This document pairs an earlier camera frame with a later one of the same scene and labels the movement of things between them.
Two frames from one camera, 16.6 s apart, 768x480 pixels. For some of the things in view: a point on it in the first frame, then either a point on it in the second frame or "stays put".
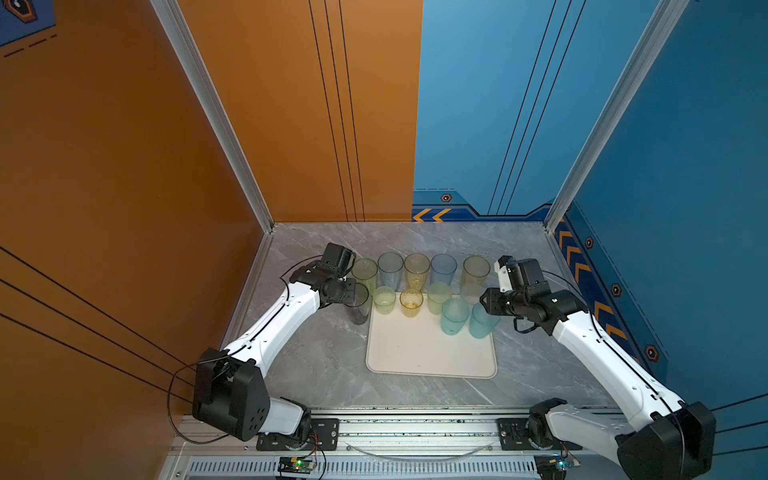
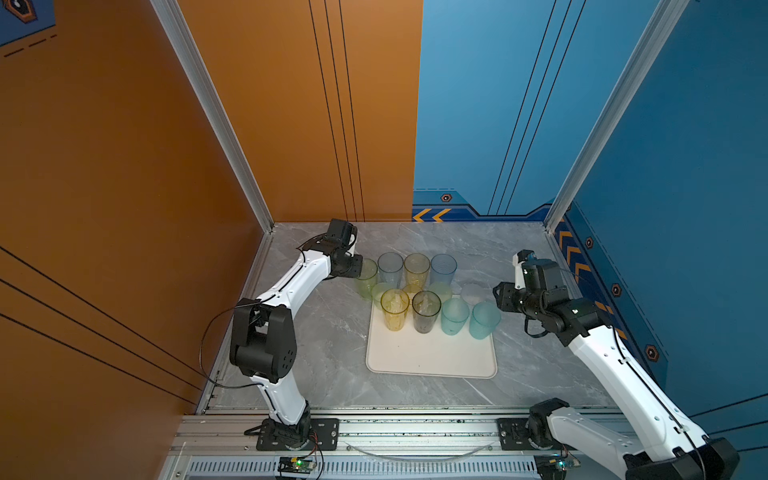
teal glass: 481,323 stays put
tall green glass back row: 364,270 stays put
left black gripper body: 346,290 -> 351,266
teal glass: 455,313 stays put
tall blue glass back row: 443,268 stays put
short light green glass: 437,294 stays put
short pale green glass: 384,300 stays put
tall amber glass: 474,278 -> 395,304
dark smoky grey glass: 359,309 -> 426,305
